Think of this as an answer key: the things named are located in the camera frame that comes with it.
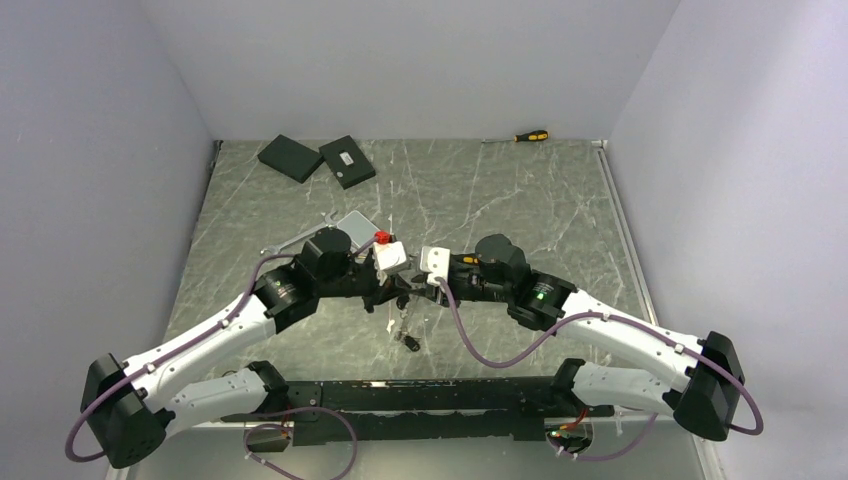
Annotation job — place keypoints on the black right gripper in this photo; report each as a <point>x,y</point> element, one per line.
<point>433,293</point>

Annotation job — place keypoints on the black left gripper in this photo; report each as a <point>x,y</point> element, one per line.
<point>384,288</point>

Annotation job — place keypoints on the metal keyring plate with rings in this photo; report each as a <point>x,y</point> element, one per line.
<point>405,311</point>

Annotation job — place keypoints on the key with black fob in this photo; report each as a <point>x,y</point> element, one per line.
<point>410,342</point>

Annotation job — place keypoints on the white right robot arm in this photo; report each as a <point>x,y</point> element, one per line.
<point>696,381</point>

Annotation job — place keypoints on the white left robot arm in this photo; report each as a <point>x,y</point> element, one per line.
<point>130,408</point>

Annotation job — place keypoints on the grey rectangular flat box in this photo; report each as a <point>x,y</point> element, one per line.
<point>358,228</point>

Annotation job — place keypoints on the large chrome combination wrench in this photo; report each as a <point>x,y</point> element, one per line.
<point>327,221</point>

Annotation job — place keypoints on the black box with label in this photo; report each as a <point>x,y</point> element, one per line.
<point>348,163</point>

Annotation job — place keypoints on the black flat box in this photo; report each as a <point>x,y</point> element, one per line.
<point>290,158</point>

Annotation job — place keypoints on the far black yellow screwdriver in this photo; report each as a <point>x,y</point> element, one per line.
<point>528,137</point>

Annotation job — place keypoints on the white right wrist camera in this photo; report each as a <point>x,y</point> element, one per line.
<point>434,262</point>

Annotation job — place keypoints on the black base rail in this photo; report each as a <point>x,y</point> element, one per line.
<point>521,408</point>

